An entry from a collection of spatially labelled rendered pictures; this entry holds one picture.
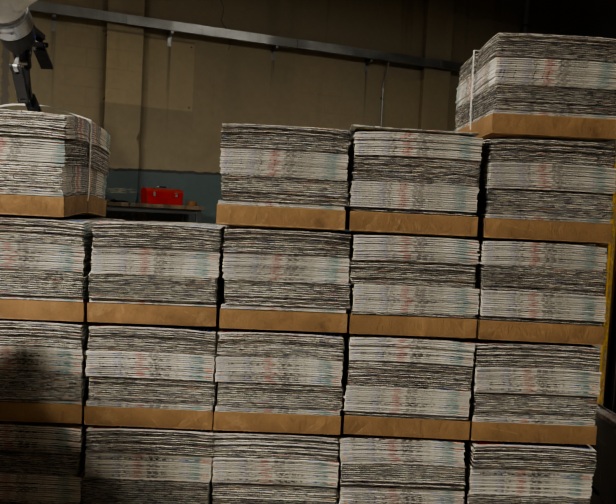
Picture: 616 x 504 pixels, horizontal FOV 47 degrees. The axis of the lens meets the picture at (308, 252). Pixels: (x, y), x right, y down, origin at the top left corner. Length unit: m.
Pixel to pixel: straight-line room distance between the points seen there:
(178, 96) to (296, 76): 1.49
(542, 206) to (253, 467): 0.87
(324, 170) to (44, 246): 0.64
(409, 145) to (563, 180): 0.35
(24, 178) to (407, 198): 0.84
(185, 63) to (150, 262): 7.08
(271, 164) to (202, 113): 7.00
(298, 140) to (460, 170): 0.37
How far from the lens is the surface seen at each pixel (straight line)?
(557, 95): 1.70
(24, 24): 1.71
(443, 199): 1.60
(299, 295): 1.58
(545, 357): 1.71
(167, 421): 1.66
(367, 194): 1.58
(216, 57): 8.71
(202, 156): 8.52
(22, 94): 1.78
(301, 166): 1.58
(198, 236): 1.58
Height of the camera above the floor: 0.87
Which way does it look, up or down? 3 degrees down
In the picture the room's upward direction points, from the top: 3 degrees clockwise
